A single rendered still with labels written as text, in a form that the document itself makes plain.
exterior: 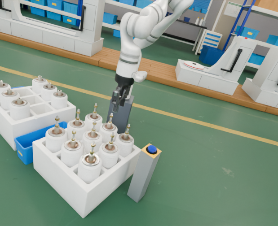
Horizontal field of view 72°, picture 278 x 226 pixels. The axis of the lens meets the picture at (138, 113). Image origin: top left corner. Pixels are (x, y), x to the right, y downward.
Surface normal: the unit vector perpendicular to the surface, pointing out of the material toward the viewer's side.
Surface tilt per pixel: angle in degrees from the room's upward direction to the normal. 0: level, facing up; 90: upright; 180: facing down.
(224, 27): 90
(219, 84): 90
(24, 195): 0
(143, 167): 90
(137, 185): 90
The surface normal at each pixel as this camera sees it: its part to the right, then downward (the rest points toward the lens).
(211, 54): -0.05, 0.51
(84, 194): -0.57, 0.29
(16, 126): 0.76, 0.47
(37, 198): 0.23, -0.84
